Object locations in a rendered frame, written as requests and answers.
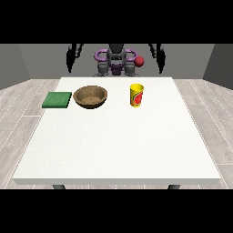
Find green square pad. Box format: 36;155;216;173
41;91;73;109

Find brown wooden bowl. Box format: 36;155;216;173
73;85;108;110

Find small red ball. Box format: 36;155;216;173
134;56;145;67

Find grey robot trunk purple rings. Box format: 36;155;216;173
93;44;140;77

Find yellow cup with melon print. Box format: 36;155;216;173
129;83;145;108

